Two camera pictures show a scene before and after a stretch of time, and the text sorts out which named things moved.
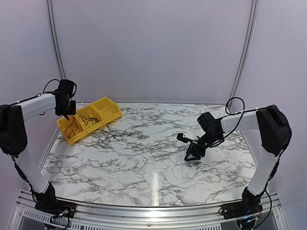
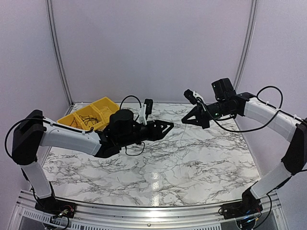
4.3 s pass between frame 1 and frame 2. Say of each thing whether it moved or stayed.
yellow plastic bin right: stayed
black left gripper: moved
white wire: stayed
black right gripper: moved
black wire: stayed
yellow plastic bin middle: stayed
